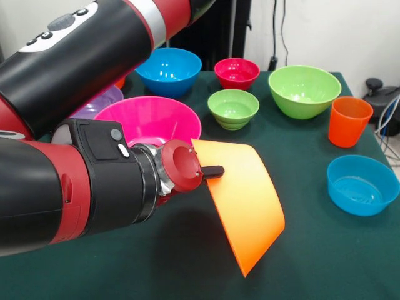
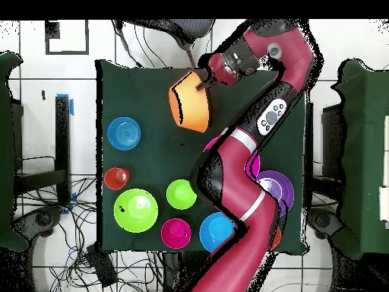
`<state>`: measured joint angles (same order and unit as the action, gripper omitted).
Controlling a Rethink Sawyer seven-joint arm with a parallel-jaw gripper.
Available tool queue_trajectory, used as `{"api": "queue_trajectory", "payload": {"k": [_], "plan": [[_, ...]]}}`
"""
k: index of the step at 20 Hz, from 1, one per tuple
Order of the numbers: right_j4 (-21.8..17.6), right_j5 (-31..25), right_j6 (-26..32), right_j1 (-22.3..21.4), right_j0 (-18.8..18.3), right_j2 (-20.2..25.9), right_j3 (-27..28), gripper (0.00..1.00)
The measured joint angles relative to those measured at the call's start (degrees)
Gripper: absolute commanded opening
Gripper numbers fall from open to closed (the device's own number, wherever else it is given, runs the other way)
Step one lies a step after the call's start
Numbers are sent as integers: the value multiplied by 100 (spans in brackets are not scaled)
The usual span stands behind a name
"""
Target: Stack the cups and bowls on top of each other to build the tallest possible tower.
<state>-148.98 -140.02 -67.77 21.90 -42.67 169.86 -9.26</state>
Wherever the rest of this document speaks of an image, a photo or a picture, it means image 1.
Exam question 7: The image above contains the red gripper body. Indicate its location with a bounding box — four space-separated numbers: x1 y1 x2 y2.
160 139 204 193

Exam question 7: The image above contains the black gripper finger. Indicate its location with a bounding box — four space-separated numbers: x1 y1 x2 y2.
201 165 226 181

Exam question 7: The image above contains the large orange bowl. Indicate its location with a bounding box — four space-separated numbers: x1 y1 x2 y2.
191 139 286 278

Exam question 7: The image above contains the large pink bowl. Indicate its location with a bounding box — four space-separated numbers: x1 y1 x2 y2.
93 96 203 148

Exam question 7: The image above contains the small green bowl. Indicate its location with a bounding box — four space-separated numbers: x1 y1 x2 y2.
207 89 260 131

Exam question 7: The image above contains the large blue bowl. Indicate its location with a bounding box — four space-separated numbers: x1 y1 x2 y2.
134 47 203 99

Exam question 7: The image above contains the small crimson bowl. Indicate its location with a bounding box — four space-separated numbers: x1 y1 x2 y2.
214 57 261 91

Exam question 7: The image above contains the purple bowl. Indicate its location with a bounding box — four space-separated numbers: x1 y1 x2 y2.
70 84 125 119

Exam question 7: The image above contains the large green bowl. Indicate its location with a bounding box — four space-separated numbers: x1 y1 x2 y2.
268 64 343 120

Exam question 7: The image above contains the dark green table cloth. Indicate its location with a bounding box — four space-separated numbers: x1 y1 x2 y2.
0 68 400 300

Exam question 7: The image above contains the orange cup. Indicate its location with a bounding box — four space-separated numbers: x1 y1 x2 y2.
327 96 374 148

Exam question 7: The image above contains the small shallow blue bowl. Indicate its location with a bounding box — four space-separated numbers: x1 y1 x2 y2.
326 155 400 218

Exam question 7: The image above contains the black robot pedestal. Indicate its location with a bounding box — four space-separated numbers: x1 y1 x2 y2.
170 0 253 71

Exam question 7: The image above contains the thick black cable with plug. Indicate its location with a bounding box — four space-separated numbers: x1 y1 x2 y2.
267 0 279 71

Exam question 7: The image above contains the thin black cable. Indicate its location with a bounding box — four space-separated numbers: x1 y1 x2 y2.
281 0 289 62

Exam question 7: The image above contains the tangle of floor cables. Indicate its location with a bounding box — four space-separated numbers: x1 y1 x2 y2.
373 93 400 169

